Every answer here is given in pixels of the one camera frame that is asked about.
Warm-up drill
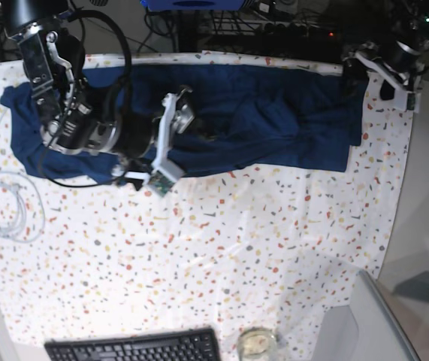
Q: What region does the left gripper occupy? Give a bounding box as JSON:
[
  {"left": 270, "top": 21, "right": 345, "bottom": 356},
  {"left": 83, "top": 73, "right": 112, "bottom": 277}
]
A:
[{"left": 340, "top": 40, "right": 421, "bottom": 102}]

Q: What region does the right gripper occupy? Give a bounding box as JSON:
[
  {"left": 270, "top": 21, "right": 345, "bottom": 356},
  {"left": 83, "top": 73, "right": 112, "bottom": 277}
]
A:
[{"left": 109, "top": 111, "right": 158, "bottom": 159}]

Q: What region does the navy blue t-shirt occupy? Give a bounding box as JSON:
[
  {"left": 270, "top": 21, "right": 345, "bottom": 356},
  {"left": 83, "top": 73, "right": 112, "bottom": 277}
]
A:
[{"left": 0, "top": 62, "right": 369, "bottom": 186}]

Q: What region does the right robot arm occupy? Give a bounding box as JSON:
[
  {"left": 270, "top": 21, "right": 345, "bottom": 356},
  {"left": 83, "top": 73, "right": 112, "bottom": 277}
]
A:
[{"left": 0, "top": 1, "right": 156, "bottom": 190}]

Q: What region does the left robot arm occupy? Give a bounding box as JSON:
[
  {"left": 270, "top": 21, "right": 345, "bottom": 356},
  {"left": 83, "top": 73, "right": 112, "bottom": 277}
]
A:
[{"left": 341, "top": 1, "right": 429, "bottom": 111}]

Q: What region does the black power strip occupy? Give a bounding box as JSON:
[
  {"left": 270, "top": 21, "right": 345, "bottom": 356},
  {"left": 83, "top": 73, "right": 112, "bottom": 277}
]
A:
[{"left": 255, "top": 23, "right": 337, "bottom": 38}]

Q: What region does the blue box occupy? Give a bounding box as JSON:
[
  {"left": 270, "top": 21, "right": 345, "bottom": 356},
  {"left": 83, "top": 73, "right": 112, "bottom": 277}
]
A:
[{"left": 140, "top": 0, "right": 254, "bottom": 11}]

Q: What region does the terrazzo patterned tablecloth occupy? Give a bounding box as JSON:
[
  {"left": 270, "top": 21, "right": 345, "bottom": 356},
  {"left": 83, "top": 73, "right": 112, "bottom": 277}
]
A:
[{"left": 0, "top": 62, "right": 413, "bottom": 360}]

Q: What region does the black computer keyboard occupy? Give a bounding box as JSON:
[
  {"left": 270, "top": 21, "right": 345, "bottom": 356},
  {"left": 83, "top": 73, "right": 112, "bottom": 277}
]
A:
[{"left": 44, "top": 328, "right": 221, "bottom": 361}]

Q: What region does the clear glass jar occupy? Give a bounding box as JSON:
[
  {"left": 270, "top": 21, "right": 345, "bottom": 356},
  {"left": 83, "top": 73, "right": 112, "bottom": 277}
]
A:
[{"left": 237, "top": 327, "right": 278, "bottom": 361}]

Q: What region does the grey laptop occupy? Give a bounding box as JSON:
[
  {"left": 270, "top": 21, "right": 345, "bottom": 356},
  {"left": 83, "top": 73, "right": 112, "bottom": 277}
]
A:
[{"left": 350, "top": 271, "right": 419, "bottom": 361}]

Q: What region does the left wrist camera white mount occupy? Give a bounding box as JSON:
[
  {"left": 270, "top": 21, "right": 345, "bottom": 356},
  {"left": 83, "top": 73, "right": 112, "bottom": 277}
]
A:
[{"left": 342, "top": 42, "right": 424, "bottom": 113}]

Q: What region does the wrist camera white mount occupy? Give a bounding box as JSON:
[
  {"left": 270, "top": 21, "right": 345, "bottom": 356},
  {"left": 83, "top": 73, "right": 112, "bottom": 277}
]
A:
[
  {"left": 342, "top": 42, "right": 424, "bottom": 113},
  {"left": 110, "top": 86, "right": 196, "bottom": 199}
]

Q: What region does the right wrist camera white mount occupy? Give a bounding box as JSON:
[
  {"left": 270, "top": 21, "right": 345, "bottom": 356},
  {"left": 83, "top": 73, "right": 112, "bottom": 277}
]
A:
[{"left": 110, "top": 86, "right": 196, "bottom": 199}]

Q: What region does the coiled white cable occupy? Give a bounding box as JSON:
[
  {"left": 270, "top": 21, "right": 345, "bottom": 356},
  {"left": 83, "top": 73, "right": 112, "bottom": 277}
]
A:
[{"left": 0, "top": 108, "right": 47, "bottom": 244}]

